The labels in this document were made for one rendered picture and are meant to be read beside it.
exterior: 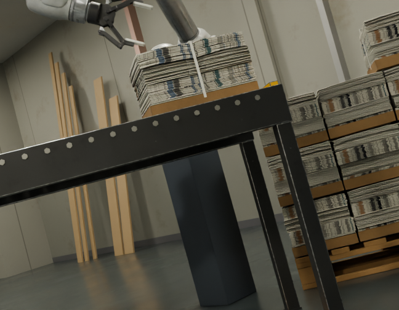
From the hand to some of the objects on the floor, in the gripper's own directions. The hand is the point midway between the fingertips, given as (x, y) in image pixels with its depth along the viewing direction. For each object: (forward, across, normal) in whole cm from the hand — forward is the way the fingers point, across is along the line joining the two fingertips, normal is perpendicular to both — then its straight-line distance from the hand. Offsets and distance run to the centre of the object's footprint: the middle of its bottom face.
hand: (145, 25), depth 210 cm
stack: (+145, +56, -48) cm, 162 cm away
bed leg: (+79, +90, -23) cm, 122 cm away
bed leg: (+79, +89, +27) cm, 122 cm away
